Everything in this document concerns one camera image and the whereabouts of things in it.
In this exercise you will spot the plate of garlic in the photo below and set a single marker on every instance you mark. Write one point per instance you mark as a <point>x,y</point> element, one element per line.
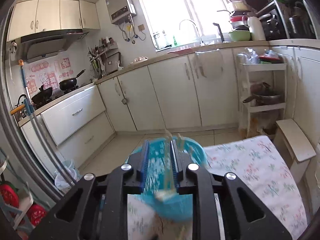
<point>140,59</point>

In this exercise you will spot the cream wall cabinet over hood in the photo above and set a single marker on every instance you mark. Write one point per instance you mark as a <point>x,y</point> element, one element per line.
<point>55,15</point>

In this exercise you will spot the wall socket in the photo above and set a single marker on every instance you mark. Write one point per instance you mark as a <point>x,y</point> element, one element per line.
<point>141,27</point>

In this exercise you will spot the kitchen window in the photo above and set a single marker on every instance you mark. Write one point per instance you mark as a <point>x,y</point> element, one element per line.
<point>190,10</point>

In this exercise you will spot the chrome gooseneck faucet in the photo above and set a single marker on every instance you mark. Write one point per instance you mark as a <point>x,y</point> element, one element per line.
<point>192,27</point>

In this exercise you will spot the red printed pad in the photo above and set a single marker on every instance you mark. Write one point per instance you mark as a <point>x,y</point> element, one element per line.
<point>37,215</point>
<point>8,196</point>

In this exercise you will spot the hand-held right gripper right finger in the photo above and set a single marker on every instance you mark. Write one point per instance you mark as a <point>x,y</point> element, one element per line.
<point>174,167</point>

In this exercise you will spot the trash bin with clear bag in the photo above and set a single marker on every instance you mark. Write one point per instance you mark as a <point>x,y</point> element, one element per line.
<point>66,177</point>

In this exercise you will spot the cream base cabinet run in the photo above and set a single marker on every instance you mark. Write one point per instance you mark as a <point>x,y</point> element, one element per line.
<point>170,92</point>

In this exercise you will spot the white floral tablecloth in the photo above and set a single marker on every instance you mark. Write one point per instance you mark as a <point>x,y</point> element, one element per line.
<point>250,170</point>

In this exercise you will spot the green bowl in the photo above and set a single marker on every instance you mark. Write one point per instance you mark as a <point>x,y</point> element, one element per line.
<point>239,36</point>

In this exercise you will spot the white thermos jug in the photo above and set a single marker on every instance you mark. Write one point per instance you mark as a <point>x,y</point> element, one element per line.
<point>256,28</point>

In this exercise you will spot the stack of pots and bowls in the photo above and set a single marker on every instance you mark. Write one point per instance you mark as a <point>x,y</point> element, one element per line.
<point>237,17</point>

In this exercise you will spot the black faucet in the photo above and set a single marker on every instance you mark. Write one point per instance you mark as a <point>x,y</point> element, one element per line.
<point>220,31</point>

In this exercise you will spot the red and black food pack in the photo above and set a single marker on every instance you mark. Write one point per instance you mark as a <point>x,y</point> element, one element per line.
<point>271,58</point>

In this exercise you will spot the white storage trolley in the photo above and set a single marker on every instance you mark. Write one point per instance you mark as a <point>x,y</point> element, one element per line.
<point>265,67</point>

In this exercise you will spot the small hanging metal strainer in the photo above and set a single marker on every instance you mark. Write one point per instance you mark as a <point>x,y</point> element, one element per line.
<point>124,101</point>

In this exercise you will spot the white panelled base cabinet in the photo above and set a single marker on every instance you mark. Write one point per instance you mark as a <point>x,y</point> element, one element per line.
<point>305,85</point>

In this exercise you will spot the silver water heater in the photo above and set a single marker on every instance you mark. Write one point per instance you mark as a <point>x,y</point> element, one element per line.
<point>120,5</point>

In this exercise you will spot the green bottle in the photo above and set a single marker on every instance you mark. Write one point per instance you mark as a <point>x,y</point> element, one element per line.
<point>175,41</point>

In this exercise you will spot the wall utensil rack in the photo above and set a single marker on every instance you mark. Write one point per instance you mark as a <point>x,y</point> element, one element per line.
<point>102,60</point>

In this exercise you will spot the white drawer cabinet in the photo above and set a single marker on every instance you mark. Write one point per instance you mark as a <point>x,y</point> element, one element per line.
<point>72,122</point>

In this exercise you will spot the clear hanging plastic bag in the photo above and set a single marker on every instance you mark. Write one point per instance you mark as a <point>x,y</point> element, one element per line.
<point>210,65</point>

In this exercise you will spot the pale wooden chopstick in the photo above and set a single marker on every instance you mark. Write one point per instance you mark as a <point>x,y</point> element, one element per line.
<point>180,142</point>

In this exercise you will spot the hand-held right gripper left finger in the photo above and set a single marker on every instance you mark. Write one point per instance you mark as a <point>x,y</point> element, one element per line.
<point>145,165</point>

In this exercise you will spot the white floor rack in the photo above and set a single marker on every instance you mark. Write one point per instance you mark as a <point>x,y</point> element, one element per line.
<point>23,201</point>

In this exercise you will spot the white wooden stool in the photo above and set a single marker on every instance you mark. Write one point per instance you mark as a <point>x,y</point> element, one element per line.
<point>295,140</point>

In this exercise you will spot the grey range hood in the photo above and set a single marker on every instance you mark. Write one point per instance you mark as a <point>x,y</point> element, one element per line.
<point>47,46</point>

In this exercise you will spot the red printed wall sticker sheet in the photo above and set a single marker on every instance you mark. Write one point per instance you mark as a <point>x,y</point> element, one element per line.
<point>50,76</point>

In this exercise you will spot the dark door frame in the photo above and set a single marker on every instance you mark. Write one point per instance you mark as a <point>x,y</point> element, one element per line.
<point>10,130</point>

